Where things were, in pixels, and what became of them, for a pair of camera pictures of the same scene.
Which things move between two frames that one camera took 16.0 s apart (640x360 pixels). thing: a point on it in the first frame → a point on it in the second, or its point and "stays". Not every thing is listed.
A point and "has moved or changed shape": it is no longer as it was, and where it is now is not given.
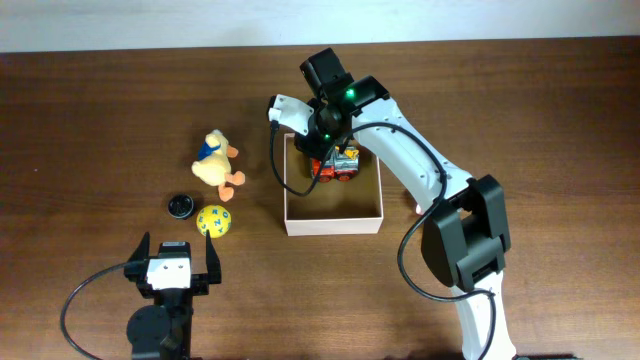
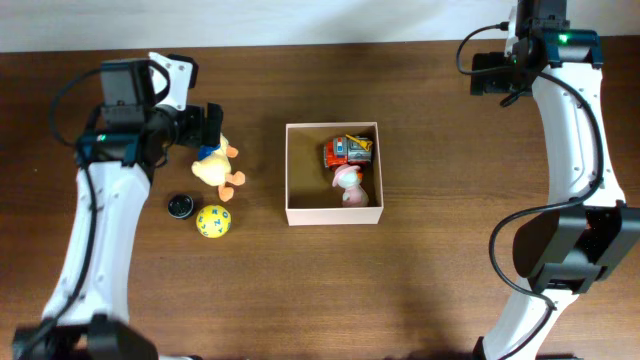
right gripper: x=310 y=147 → x=486 y=73
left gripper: x=202 y=281 → x=199 y=136
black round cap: x=180 y=206 stays
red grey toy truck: x=344 y=165 has moved or changed shape
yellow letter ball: x=214 y=218 stays
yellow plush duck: x=213 y=165 stays
